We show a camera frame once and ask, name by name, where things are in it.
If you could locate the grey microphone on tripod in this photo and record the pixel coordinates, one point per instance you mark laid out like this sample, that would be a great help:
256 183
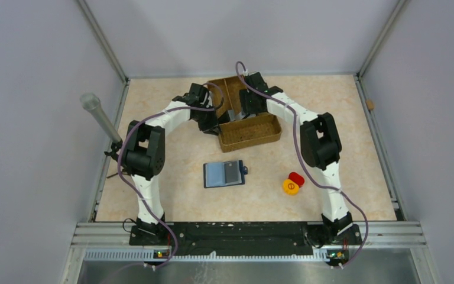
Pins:
91 103

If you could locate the woven brown divided tray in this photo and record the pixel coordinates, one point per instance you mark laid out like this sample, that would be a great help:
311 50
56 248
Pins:
260 129

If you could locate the yellow round toy block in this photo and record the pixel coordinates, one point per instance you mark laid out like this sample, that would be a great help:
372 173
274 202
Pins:
290 187

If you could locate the silver card in tray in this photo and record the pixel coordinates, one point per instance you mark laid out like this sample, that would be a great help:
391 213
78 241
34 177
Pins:
233 116

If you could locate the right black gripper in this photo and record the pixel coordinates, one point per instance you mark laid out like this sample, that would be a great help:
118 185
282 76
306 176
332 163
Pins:
245 96

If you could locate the red toy block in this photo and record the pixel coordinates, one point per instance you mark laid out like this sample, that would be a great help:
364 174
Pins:
297 178

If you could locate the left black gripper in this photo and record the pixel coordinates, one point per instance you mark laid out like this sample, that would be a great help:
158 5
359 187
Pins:
211 126

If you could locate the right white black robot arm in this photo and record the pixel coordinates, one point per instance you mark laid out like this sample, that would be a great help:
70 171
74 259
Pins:
317 142

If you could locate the small brown block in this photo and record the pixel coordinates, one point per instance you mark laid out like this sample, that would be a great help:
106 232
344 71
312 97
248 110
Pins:
370 105

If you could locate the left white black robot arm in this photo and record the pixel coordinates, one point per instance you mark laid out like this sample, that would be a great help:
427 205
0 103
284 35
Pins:
143 153

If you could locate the navy blue card holder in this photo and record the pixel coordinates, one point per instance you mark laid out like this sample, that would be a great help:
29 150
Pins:
223 174

